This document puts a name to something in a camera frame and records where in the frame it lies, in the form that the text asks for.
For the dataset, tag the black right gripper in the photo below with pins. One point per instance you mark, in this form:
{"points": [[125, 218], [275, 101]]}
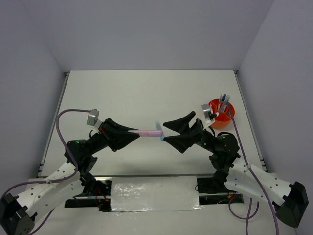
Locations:
{"points": [[181, 142]]}

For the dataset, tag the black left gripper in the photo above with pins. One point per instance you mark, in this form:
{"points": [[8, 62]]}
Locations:
{"points": [[115, 135]]}

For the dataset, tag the light blue highlighter marker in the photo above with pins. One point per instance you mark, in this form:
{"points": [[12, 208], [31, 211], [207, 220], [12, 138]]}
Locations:
{"points": [[159, 128]]}

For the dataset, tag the pink highlighter marker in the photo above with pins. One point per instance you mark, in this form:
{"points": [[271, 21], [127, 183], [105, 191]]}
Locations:
{"points": [[148, 133]]}

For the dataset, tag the clear blue gel pen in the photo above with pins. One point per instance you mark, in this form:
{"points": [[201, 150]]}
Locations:
{"points": [[226, 100]]}

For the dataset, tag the clear blue spray bottle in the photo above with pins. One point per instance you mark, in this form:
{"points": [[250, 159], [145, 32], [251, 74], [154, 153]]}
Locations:
{"points": [[222, 99]]}

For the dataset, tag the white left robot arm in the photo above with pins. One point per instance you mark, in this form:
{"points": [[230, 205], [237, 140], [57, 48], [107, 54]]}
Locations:
{"points": [[20, 213]]}

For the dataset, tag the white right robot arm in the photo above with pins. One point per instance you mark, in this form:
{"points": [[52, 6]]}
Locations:
{"points": [[233, 173]]}

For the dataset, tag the orange round pen holder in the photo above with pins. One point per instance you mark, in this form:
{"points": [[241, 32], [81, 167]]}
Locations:
{"points": [[224, 118]]}

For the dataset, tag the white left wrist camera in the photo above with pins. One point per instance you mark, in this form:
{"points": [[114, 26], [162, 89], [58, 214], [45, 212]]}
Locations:
{"points": [[93, 119]]}

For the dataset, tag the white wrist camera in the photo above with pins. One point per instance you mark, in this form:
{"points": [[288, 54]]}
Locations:
{"points": [[93, 119], [209, 115]]}

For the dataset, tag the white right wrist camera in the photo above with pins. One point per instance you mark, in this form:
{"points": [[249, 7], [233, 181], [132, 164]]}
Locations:
{"points": [[209, 115]]}

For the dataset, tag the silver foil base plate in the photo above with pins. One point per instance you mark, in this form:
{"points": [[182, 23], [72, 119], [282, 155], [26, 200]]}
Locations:
{"points": [[153, 194]]}

